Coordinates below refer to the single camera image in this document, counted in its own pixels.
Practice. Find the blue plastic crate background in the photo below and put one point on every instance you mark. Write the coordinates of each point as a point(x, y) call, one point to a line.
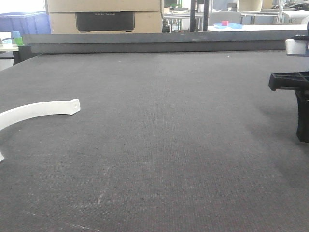
point(25, 22)

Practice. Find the small red cube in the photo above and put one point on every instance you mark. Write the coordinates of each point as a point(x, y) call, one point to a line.
point(225, 23)

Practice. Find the light blue tray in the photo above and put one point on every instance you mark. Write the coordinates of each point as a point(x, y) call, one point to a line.
point(228, 26)

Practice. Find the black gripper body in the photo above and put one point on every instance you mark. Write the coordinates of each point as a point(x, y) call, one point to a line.
point(289, 81)

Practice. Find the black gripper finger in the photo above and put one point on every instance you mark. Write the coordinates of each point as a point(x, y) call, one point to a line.
point(302, 131)

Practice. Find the large cardboard box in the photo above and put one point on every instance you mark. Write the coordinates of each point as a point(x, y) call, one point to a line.
point(105, 16)

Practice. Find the blue and green blocks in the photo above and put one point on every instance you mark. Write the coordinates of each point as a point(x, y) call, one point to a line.
point(17, 38)

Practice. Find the white curved PVC pipe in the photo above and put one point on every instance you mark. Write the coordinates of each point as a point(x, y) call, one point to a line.
point(38, 110)

